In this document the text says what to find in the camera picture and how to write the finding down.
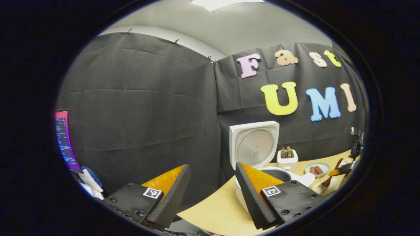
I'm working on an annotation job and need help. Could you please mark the white papers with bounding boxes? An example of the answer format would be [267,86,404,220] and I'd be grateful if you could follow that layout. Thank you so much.
[78,169,104,199]

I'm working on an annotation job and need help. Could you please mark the blue cloth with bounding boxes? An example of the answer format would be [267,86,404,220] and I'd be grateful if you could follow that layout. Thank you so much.
[81,166,103,189]

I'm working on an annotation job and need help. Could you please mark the computer monitor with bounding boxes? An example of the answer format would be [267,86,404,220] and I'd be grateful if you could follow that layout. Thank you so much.
[55,109,82,173]

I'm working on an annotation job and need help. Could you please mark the white toaster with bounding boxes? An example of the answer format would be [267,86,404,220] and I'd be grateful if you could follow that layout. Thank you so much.
[277,149,299,174]

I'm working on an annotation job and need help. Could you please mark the white rice cooker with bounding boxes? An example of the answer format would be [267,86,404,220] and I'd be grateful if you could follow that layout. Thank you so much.
[229,121,316,212]

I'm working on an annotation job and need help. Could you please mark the pale green plate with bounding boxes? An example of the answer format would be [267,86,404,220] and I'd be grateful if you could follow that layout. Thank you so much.
[304,162,330,178]

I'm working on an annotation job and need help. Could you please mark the brown wooden spoon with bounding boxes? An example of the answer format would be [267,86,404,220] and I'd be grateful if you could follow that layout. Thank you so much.
[321,158,344,188]

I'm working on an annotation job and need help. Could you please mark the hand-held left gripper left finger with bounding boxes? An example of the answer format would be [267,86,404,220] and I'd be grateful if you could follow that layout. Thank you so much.
[101,164,191,229]

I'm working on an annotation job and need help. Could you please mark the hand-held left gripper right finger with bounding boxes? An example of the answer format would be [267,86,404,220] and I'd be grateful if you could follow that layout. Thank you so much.
[235,162,327,230]

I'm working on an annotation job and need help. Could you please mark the black backdrop cloth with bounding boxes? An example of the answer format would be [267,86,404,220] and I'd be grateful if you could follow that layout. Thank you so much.
[56,32,368,210]

